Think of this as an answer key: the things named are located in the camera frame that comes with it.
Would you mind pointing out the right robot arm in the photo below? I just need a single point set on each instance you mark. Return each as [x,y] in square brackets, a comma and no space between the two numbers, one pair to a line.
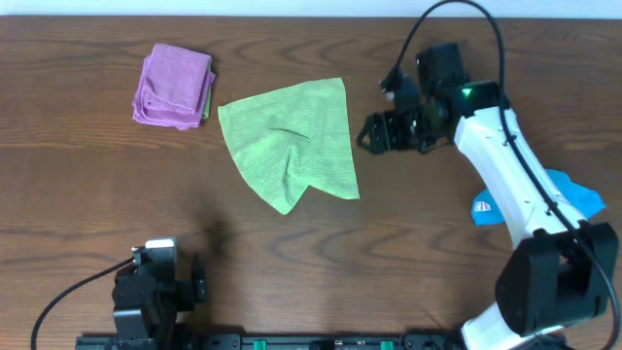
[561,267]

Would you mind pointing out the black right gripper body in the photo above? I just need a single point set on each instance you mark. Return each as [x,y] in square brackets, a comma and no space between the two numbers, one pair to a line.
[389,131]

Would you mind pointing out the light green microfiber cloth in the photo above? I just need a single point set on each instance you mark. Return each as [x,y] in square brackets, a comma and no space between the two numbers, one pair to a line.
[289,139]

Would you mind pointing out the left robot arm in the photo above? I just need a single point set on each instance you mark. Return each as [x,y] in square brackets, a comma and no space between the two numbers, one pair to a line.
[148,298]

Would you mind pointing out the crumpled blue cloth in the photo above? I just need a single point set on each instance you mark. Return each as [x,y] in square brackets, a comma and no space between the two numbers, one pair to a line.
[486,212]

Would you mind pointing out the folded green cloth under purple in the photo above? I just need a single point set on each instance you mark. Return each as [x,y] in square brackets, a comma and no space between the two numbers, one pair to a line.
[207,106]

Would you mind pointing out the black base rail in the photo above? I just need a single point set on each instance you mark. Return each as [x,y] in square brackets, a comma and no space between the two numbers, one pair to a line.
[232,341]

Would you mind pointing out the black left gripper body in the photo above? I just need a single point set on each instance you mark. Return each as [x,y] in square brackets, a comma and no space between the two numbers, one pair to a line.
[197,284]

